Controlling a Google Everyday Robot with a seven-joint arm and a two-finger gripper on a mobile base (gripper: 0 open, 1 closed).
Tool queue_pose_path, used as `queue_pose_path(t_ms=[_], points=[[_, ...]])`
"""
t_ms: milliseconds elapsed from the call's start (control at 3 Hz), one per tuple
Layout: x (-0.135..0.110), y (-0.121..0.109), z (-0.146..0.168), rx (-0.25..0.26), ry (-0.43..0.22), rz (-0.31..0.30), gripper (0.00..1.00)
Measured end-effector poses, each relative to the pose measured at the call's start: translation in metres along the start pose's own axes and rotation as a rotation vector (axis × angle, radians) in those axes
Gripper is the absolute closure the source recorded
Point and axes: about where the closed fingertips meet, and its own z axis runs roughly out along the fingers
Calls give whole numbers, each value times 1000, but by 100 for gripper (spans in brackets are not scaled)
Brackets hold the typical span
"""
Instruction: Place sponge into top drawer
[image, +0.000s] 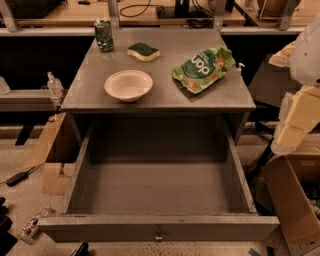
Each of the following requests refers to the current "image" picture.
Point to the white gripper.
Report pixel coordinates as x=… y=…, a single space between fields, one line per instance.
x=307 y=56

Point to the green and yellow sponge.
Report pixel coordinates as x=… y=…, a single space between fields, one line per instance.
x=143 y=52

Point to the open grey top drawer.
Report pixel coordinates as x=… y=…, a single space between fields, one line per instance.
x=162 y=178

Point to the black folding chair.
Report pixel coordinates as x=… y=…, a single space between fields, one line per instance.
x=268 y=87

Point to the small white pump bottle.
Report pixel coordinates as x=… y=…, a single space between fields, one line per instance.
x=241 y=67

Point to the green chip bag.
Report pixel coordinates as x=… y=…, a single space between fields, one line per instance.
x=204 y=69

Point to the cardboard box at right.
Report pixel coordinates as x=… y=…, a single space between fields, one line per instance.
x=283 y=177

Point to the grey wooden cabinet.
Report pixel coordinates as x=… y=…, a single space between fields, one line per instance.
x=228 y=95

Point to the white bowl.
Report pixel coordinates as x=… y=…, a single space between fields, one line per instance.
x=128 y=85

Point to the green soda can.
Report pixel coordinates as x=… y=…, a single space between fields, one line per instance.
x=103 y=35

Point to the clear plastic bottle on bench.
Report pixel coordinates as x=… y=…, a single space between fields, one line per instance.
x=54 y=85

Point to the wooden block on floor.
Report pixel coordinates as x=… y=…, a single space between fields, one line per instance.
x=56 y=177

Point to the black power adapter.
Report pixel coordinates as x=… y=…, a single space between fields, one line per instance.
x=15 y=179

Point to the plastic bottle on floor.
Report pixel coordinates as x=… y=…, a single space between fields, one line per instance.
x=31 y=228

